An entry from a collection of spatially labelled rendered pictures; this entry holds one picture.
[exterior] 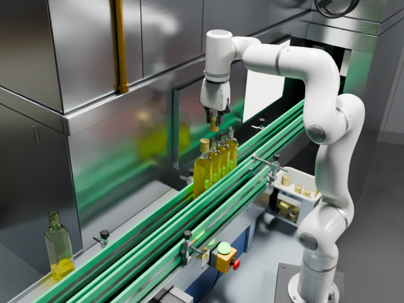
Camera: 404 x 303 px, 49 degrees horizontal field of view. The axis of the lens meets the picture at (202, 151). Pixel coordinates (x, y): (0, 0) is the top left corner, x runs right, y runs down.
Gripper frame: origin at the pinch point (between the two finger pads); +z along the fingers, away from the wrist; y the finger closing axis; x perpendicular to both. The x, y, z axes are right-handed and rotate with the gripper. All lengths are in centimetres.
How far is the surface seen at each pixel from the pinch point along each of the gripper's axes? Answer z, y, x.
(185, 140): 13.0, -11.9, -1.4
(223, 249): 37.6, 19.7, -19.6
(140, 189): 24.7, -15.2, -23.9
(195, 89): -6.9, -11.8, 4.2
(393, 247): 140, 60, 147
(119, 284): 32, 6, -57
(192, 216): 29.0, 6.1, -20.7
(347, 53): 4, 8, 119
